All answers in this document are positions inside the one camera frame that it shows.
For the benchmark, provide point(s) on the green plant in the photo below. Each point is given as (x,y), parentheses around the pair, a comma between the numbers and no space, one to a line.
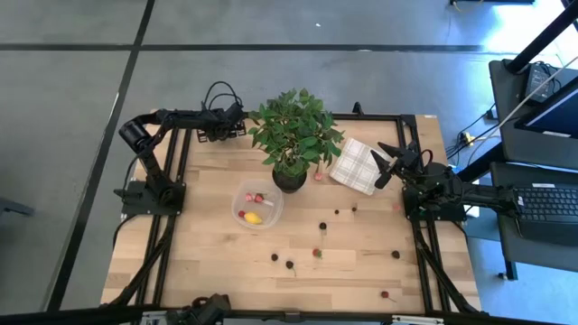
(298,135)

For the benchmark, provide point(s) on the black toy blackberry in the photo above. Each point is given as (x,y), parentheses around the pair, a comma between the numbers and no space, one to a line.
(274,257)

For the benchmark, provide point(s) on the black power adapter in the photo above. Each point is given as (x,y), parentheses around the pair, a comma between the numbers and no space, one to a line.
(537,79)

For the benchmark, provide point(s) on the dark grey desk top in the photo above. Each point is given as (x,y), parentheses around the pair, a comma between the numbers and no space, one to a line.
(508,113)
(506,246)

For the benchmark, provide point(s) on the white flat object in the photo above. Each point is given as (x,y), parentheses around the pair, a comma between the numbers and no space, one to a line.
(472,210)

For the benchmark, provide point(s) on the black and silver rail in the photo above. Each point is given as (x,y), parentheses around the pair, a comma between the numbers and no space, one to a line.
(289,317)

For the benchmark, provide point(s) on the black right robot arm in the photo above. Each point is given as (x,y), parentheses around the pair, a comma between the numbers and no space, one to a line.
(478,196)

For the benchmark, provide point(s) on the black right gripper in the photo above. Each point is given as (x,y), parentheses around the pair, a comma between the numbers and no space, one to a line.
(406,160)

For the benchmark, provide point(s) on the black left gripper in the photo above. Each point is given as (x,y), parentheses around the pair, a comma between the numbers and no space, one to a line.
(221,124)

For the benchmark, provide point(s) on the black diagonal post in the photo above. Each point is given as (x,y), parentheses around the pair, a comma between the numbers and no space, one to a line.
(478,164)
(542,38)

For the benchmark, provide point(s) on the black computer monitor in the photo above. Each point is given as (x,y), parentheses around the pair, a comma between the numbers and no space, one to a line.
(555,113)

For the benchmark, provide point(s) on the yellow power plug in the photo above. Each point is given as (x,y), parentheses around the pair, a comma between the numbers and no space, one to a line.
(467,137)

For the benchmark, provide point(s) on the dark grape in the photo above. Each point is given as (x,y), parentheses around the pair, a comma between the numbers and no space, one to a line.
(322,225)

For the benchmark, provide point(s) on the black computer keyboard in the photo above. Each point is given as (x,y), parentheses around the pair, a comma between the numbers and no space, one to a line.
(548,212)

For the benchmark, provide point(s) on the clear plastic tupperware container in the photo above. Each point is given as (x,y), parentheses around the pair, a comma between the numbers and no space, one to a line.
(271,216)

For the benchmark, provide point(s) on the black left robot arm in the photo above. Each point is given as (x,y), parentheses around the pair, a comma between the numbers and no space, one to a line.
(149,167)

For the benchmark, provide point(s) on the grey furniture foot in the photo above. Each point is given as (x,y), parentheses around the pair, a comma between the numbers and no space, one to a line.
(13,207)

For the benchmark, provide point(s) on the dark toy cherry green stem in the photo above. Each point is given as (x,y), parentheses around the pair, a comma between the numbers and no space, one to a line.
(289,264)

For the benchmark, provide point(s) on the red toy strawberry long stem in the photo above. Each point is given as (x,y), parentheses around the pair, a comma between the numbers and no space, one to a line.
(317,253)

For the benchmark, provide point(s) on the yellow toy lemon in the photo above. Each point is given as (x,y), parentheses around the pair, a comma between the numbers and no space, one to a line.
(253,218)

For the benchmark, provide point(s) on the red toy strawberry green leaves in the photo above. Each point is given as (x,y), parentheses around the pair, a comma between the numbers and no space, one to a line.
(258,197)

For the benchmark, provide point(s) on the white plaid folded cloth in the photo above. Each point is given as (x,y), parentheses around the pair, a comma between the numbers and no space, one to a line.
(357,164)

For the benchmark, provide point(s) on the dark round toy fruit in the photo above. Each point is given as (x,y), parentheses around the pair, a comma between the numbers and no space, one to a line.
(395,254)

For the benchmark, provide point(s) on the black mechanical device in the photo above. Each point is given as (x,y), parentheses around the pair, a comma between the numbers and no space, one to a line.
(201,309)

